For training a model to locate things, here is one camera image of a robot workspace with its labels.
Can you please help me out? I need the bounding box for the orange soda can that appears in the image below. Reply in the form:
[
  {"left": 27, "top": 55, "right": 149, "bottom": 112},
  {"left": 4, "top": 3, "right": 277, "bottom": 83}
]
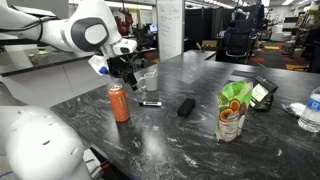
[{"left": 108, "top": 85, "right": 130, "bottom": 122}]

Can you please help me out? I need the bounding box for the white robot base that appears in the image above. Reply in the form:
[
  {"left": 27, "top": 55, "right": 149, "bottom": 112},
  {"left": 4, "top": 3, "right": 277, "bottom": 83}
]
[{"left": 0, "top": 105, "right": 92, "bottom": 180}]

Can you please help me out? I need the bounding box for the small brown can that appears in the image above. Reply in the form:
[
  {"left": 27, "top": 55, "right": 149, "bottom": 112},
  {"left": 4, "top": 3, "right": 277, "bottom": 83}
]
[{"left": 28, "top": 54, "right": 38, "bottom": 65}]

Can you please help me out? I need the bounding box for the black tablet stand device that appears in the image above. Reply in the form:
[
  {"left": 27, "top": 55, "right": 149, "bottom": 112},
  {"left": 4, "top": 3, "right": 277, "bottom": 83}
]
[{"left": 250, "top": 76, "right": 278, "bottom": 112}]

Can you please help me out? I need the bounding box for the white whiteboard panel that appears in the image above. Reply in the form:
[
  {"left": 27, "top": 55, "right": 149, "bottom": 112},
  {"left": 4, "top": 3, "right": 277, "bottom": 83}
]
[{"left": 156, "top": 0, "right": 185, "bottom": 61}]

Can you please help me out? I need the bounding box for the black whiteboard eraser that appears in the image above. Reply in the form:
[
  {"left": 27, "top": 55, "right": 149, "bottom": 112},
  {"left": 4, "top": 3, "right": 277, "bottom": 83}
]
[{"left": 177, "top": 98, "right": 196, "bottom": 117}]

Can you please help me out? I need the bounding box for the white ceramic mug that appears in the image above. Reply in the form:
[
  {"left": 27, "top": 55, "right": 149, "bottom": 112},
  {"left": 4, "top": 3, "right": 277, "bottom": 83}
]
[{"left": 138, "top": 72, "right": 158, "bottom": 92}]

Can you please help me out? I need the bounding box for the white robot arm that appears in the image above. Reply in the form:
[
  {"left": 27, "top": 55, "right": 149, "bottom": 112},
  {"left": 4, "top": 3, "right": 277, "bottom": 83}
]
[{"left": 0, "top": 0, "right": 137, "bottom": 76}]

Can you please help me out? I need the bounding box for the green snack bag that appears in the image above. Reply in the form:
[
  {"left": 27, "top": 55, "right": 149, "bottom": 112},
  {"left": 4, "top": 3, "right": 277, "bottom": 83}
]
[{"left": 217, "top": 81, "right": 253, "bottom": 142}]

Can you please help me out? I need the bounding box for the black office chair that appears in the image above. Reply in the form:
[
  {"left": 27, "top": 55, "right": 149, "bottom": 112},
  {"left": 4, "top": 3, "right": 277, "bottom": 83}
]
[{"left": 216, "top": 20, "right": 256, "bottom": 64}]

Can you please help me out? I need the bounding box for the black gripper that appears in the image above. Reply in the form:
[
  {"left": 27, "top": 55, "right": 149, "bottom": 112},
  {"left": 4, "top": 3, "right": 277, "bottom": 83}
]
[{"left": 107, "top": 55, "right": 137, "bottom": 91}]

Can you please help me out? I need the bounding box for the black and white marker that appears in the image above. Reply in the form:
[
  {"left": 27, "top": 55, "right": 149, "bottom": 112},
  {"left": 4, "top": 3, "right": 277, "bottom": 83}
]
[{"left": 139, "top": 101, "right": 162, "bottom": 107}]

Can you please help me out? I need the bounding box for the clear plastic water bottle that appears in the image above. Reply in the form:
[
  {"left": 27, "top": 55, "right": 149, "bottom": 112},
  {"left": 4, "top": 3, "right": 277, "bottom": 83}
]
[{"left": 298, "top": 87, "right": 320, "bottom": 133}]

